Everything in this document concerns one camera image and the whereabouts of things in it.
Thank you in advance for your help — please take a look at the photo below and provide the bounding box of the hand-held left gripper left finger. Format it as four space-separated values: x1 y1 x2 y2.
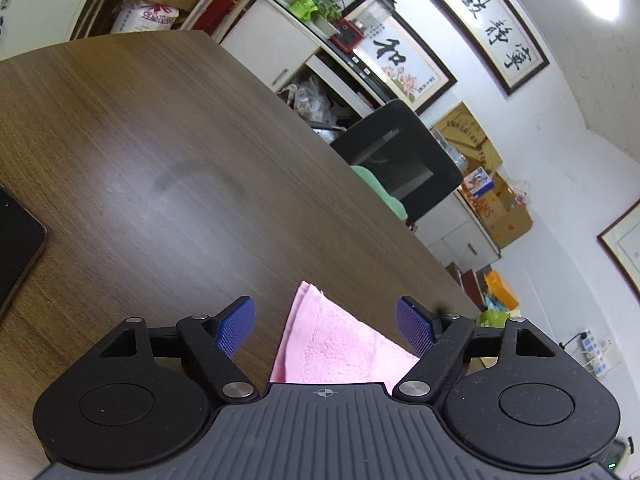
97 296 261 402

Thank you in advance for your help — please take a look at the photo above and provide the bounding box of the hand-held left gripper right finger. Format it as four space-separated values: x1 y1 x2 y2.
392 296 559 401

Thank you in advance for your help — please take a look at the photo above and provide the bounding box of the pink towel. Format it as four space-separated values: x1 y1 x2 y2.
268 280 421 395

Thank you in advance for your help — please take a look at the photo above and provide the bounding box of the orange box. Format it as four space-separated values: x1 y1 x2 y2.
484 269 521 312

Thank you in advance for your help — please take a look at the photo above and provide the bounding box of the green seat cushion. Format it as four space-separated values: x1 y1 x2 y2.
351 164 409 222

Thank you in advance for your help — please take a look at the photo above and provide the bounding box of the open cardboard box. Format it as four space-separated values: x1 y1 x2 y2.
460 170 534 249

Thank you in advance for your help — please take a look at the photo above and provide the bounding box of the colourful printed box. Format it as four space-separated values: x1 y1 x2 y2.
462 166 494 199

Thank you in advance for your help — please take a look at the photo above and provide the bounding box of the black mesh office chair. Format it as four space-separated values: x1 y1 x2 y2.
330 98 465 226

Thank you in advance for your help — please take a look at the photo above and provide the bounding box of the white power strip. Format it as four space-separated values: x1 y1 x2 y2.
574 329 624 377

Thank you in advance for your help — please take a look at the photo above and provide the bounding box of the black smartphone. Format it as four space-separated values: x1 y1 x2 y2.
0 183 49 319

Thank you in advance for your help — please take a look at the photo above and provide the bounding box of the clear plastic bag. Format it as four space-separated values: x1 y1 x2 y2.
292 75 337 127

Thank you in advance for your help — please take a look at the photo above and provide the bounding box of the framed lotus calligraphy picture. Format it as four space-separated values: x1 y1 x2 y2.
344 0 459 116

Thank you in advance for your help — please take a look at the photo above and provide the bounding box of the white low cabinet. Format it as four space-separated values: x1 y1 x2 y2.
219 0 502 272

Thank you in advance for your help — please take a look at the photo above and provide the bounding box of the red blender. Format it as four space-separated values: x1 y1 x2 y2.
333 0 396 52

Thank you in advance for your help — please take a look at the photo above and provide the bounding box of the long framed calligraphy scroll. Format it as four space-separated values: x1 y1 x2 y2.
398 0 551 97

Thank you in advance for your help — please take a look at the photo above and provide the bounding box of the white printed sack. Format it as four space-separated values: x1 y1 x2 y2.
110 0 180 35

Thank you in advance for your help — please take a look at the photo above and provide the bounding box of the lime green bag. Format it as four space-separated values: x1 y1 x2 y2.
291 0 320 22

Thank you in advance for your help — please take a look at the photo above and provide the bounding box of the dark framed wall picture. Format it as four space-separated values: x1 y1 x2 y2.
596 204 640 307

